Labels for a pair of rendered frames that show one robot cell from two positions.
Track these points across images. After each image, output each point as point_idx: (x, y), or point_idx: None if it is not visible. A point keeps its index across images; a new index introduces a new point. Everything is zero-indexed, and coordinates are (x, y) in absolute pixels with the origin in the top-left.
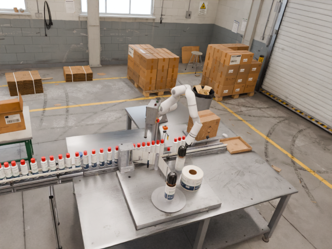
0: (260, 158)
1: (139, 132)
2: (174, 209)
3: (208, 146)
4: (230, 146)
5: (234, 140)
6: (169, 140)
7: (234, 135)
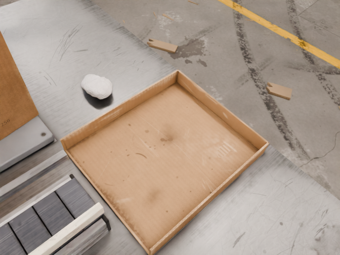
0: (337, 216)
1: None
2: None
3: None
4: (140, 170)
5: (158, 105)
6: None
7: (153, 66)
